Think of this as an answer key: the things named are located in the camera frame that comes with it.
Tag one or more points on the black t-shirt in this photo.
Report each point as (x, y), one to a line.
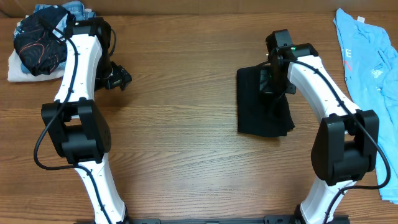
(260, 113)

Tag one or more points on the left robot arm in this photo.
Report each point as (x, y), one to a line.
(77, 129)

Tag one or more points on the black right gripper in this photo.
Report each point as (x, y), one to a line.
(267, 89)

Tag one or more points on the black orange patterned shirt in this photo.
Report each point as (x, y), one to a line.
(39, 42)

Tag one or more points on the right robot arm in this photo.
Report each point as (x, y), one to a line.
(344, 149)

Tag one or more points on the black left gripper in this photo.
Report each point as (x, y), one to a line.
(122, 76)

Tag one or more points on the light blue t-shirt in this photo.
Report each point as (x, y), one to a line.
(370, 64)

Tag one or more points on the folded blue denim jeans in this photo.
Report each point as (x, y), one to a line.
(76, 8)

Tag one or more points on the folded white garment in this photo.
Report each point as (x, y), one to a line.
(15, 73)

